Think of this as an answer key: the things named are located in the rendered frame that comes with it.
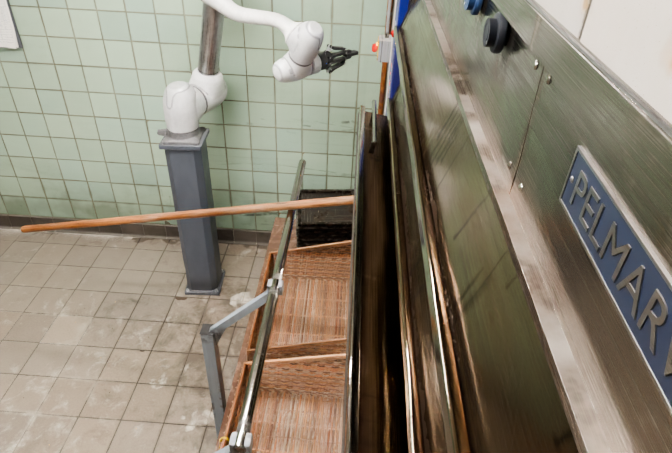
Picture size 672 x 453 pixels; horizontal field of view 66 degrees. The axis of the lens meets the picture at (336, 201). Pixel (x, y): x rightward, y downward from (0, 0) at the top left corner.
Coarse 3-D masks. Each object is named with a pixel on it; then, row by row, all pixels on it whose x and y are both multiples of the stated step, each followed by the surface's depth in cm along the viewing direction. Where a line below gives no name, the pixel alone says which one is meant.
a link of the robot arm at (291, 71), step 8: (288, 56) 206; (280, 64) 206; (288, 64) 206; (296, 64) 205; (280, 72) 206; (288, 72) 207; (296, 72) 208; (304, 72) 210; (280, 80) 209; (288, 80) 210; (296, 80) 213
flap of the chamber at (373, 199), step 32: (384, 128) 183; (384, 160) 164; (384, 192) 149; (352, 224) 136; (384, 224) 136; (352, 256) 123; (384, 256) 125; (384, 288) 116; (384, 320) 108; (384, 352) 101; (384, 384) 95; (384, 416) 89; (384, 448) 84
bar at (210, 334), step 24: (288, 216) 176; (288, 240) 166; (240, 312) 156; (264, 312) 140; (216, 336) 164; (264, 336) 132; (216, 360) 168; (264, 360) 127; (216, 384) 175; (216, 408) 182; (216, 432) 191; (240, 432) 110
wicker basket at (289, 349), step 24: (288, 264) 231; (312, 264) 230; (336, 264) 229; (264, 288) 212; (288, 288) 230; (312, 288) 231; (336, 288) 231; (288, 312) 218; (312, 312) 219; (336, 312) 219; (288, 336) 207; (336, 336) 208
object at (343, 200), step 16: (224, 208) 185; (240, 208) 183; (256, 208) 181; (272, 208) 179; (288, 208) 177; (304, 208) 177; (48, 224) 210; (64, 224) 207; (80, 224) 205; (96, 224) 203; (112, 224) 201
